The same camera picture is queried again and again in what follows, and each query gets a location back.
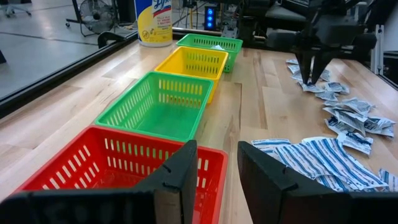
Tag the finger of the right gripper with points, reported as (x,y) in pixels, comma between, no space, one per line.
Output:
(304,62)
(320,60)

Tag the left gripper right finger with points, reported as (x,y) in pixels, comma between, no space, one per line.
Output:
(270,193)

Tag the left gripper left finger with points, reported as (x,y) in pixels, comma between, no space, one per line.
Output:
(174,186)

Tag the grey-white pad packet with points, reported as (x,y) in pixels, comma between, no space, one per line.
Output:
(325,75)
(297,76)
(292,61)
(294,69)

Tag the black office chair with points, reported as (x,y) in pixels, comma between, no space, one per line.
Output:
(280,15)

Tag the green plastic basket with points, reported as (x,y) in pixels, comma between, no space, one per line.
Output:
(161,115)
(234,57)

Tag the red plastic basket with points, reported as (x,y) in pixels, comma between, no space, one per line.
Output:
(93,161)

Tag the crumpled small white packet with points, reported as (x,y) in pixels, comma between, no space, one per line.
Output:
(354,141)

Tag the white Drug Facts packet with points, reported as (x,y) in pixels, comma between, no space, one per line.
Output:
(379,126)

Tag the black computer with blue lights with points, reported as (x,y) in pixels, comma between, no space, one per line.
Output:
(210,23)

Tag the yellow plastic basket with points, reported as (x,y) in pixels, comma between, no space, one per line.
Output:
(189,67)

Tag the Lysol wipes canister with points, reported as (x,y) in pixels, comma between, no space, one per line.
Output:
(154,28)

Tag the black floor fan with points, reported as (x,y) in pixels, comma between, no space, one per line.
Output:
(96,15)

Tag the grey chair base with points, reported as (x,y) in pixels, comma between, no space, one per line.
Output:
(11,7)

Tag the white post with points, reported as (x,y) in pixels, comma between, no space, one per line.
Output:
(378,46)

